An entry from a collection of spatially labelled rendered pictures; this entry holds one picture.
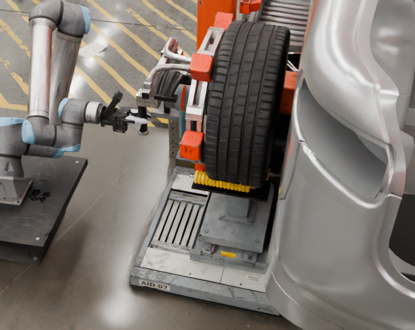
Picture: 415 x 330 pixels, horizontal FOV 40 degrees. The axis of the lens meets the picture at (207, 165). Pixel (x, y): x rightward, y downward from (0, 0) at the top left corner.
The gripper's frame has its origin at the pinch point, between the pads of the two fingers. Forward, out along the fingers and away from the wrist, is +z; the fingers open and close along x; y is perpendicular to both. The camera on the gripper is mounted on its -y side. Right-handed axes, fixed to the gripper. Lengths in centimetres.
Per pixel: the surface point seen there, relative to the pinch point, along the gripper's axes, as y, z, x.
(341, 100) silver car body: -74, 68, 79
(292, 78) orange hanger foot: 15, 53, -69
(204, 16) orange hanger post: -16, 9, -60
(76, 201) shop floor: 83, -51, -23
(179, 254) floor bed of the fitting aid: 75, 14, 5
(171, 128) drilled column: 68, -13, -80
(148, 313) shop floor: 83, 8, 35
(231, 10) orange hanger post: -21, 21, -61
